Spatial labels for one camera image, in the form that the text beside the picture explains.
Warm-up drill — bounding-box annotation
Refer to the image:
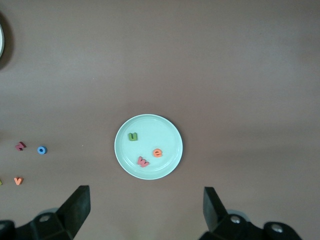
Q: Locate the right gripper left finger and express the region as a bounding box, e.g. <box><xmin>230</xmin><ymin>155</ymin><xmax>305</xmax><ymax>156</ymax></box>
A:
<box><xmin>0</xmin><ymin>185</ymin><xmax>91</xmax><ymax>240</ymax></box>

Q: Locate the beige plate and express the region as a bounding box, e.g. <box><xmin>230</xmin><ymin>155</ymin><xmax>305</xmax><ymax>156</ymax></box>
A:
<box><xmin>0</xmin><ymin>23</ymin><xmax>6</xmax><ymax>58</ymax></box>

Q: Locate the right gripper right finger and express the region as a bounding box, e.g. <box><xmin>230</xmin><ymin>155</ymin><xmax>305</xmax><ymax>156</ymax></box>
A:
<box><xmin>201</xmin><ymin>186</ymin><xmax>305</xmax><ymax>240</ymax></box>

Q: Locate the red foam letter w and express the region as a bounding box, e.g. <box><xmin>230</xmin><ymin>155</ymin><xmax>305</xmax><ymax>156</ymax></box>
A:
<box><xmin>136</xmin><ymin>156</ymin><xmax>151</xmax><ymax>168</ymax></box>

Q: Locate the green plate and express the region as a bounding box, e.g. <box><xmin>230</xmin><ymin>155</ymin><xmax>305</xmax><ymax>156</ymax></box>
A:
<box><xmin>114</xmin><ymin>114</ymin><xmax>184</xmax><ymax>181</ymax></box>

